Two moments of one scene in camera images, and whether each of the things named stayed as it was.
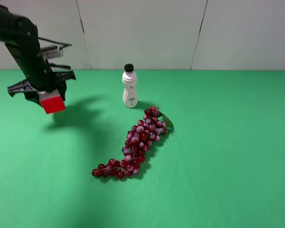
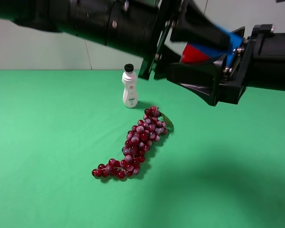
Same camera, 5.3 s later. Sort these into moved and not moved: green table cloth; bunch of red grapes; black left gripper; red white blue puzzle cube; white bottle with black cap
Moved: red white blue puzzle cube; black left gripper
Not moved: white bottle with black cap; green table cloth; bunch of red grapes
